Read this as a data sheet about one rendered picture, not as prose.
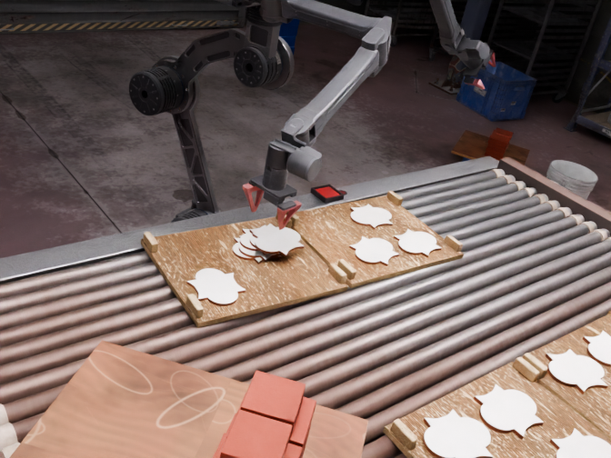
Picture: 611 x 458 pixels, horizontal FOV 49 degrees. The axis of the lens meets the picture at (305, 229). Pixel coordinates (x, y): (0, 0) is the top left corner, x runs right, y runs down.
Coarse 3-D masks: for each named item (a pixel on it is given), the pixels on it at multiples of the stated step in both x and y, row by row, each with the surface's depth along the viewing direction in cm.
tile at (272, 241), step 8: (264, 232) 174; (272, 232) 175; (280, 232) 176; (288, 232) 176; (296, 232) 177; (256, 240) 170; (264, 240) 171; (272, 240) 172; (280, 240) 172; (288, 240) 173; (296, 240) 174; (256, 248) 169; (264, 248) 168; (272, 248) 168; (280, 248) 169; (288, 248) 170; (296, 248) 172
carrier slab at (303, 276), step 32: (256, 224) 185; (160, 256) 164; (192, 256) 167; (224, 256) 169; (288, 256) 174; (192, 288) 156; (256, 288) 160; (288, 288) 162; (320, 288) 165; (224, 320) 150
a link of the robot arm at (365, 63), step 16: (368, 32) 175; (384, 32) 174; (368, 48) 173; (352, 64) 172; (368, 64) 172; (336, 80) 168; (352, 80) 168; (320, 96) 164; (336, 96) 164; (304, 112) 160; (320, 112) 160; (304, 128) 156; (320, 128) 162
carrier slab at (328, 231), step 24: (312, 216) 194; (336, 216) 197; (408, 216) 204; (312, 240) 183; (336, 240) 185; (360, 240) 188; (336, 264) 175; (360, 264) 177; (408, 264) 181; (432, 264) 185
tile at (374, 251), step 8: (368, 240) 187; (376, 240) 187; (384, 240) 188; (352, 248) 183; (360, 248) 182; (368, 248) 183; (376, 248) 184; (384, 248) 184; (392, 248) 185; (360, 256) 179; (368, 256) 179; (376, 256) 180; (384, 256) 181; (392, 256) 182; (384, 264) 179
